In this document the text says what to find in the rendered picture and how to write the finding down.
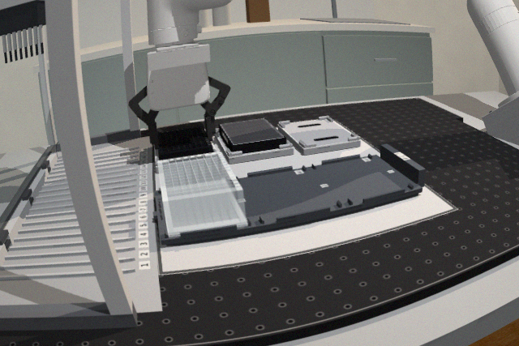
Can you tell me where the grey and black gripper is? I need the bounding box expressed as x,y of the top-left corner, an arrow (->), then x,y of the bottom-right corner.
128,56 -> 230,150

